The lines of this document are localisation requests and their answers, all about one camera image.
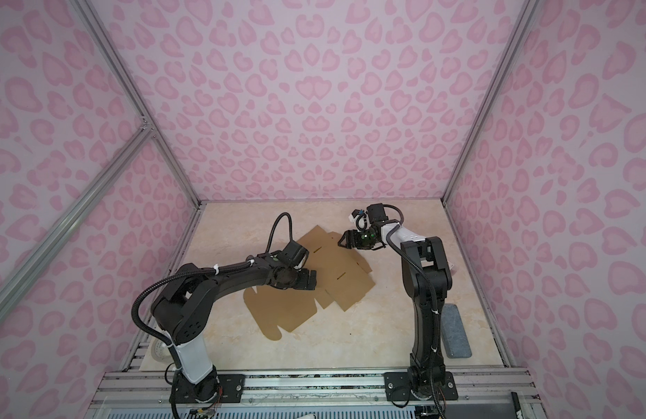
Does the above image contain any brown cardboard box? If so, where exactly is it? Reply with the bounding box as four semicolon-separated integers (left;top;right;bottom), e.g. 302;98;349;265
243;226;375;340

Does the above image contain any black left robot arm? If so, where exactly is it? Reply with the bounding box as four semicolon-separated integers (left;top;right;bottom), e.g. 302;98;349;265
144;241;317;405

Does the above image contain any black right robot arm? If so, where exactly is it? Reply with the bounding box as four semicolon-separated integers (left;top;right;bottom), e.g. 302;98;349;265
338;204;458;409

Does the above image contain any grey foam pad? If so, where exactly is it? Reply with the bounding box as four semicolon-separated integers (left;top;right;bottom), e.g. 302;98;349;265
442;304;472;359

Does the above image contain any clear tape roll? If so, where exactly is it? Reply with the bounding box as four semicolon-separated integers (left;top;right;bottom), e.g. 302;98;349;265
149;339;173;364

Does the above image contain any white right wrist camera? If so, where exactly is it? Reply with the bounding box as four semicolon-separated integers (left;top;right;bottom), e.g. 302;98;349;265
349;209;369;231

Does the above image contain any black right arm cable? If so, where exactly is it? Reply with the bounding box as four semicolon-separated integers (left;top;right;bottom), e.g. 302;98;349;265
377;203;408;247

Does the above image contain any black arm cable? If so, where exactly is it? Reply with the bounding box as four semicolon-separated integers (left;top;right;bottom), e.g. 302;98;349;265
377;203;408;247
264;211;295;258

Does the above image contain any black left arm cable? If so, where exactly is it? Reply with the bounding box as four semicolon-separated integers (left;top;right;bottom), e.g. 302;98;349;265
264;211;295;258

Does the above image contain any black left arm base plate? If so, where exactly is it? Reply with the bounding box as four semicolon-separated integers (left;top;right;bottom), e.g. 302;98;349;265
169;373;246;404

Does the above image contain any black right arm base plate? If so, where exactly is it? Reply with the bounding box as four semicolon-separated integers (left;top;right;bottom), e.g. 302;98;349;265
382;371;459;404

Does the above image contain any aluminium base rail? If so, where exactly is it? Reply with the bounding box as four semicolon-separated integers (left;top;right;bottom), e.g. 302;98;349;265
86;366;546;418

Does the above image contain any aluminium diagonal frame strut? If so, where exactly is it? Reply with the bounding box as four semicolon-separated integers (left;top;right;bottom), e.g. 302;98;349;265
0;123;152;326

